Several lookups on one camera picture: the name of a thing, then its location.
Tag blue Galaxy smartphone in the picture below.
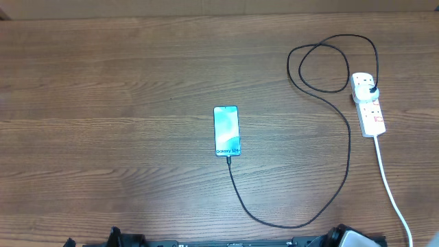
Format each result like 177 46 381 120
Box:
213 106 241 156

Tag black USB charging cable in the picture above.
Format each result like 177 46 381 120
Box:
226 34 380 229

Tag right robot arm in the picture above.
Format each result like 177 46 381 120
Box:
309 224 388 247

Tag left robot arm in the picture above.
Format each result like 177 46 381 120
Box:
83 226 147 247

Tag white charger plug adapter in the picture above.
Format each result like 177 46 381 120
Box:
353 85 379 104

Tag white power strip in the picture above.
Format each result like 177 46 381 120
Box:
350 72 385 138

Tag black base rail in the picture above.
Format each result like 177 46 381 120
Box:
82 235 388 247

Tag white power strip cord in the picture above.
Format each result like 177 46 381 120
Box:
372 135 414 247

